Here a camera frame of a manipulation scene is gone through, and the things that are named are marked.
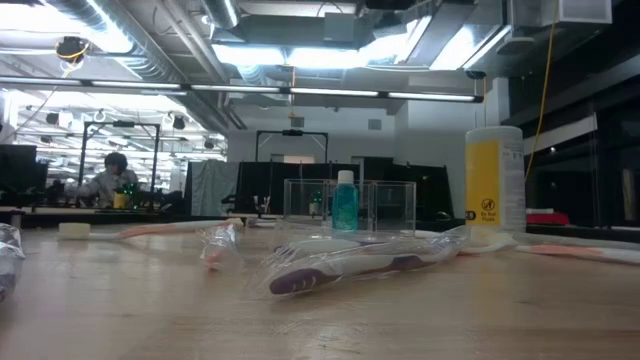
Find teal mouthwash bottle white cap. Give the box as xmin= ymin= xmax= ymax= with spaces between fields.
xmin=331 ymin=169 xmax=360 ymax=232

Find clear acrylic organizer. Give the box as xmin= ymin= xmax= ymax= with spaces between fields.
xmin=283 ymin=178 xmax=418 ymax=237

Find small plastic wrapper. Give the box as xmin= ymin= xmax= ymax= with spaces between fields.
xmin=199 ymin=222 xmax=240 ymax=272

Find orange white toothbrush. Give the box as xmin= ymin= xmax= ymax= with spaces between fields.
xmin=57 ymin=217 xmax=245 ymax=242

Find plastic at edge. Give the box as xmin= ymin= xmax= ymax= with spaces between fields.
xmin=0 ymin=222 xmax=26 ymax=304

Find black partition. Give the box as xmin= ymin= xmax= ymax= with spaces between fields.
xmin=234 ymin=160 xmax=454 ymax=217

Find grey curtain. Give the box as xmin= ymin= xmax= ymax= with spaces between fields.
xmin=184 ymin=159 xmax=242 ymax=217

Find black bar with light tubes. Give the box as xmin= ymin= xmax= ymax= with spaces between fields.
xmin=0 ymin=74 xmax=485 ymax=104

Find grey ceiling box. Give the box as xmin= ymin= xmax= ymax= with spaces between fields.
xmin=323 ymin=11 xmax=360 ymax=44

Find white yellow wipes canister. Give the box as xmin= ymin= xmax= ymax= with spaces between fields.
xmin=464 ymin=125 xmax=527 ymax=236

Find person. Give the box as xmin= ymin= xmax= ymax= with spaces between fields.
xmin=74 ymin=151 xmax=140 ymax=209

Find red box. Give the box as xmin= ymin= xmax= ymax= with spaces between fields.
xmin=525 ymin=212 xmax=571 ymax=227

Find black background monitor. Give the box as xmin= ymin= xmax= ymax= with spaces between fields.
xmin=0 ymin=144 xmax=39 ymax=194

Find white ceiling vent box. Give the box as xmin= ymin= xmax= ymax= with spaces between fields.
xmin=553 ymin=0 xmax=614 ymax=25

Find black gantry frame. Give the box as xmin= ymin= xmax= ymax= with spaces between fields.
xmin=255 ymin=129 xmax=330 ymax=164
xmin=77 ymin=120 xmax=162 ymax=214

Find corrugated silver air duct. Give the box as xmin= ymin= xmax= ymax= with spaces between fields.
xmin=44 ymin=0 xmax=184 ymax=85

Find yellow hanging cable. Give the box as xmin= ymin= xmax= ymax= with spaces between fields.
xmin=523 ymin=0 xmax=560 ymax=182

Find black reel with yellow cable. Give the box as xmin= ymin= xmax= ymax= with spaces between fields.
xmin=53 ymin=35 xmax=92 ymax=67

